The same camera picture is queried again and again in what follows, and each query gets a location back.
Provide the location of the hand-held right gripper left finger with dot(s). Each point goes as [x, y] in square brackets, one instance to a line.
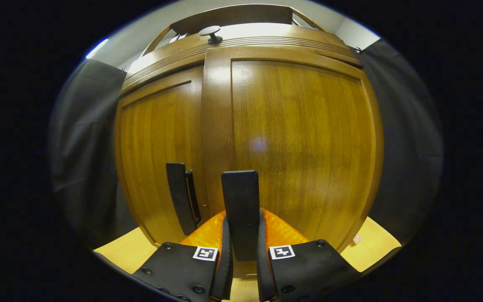
[226, 260]

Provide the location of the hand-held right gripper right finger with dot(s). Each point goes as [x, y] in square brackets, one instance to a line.
[262, 264]

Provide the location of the wooden shoe cabinet door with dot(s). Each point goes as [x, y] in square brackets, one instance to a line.
[300, 138]
[157, 138]

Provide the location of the wooden double-door shoe cabinet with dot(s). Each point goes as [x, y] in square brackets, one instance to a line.
[233, 14]

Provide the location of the black backdrop cloth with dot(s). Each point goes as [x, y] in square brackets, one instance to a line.
[82, 147]

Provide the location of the wooden drawer with black knob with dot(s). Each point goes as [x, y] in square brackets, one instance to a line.
[266, 37]

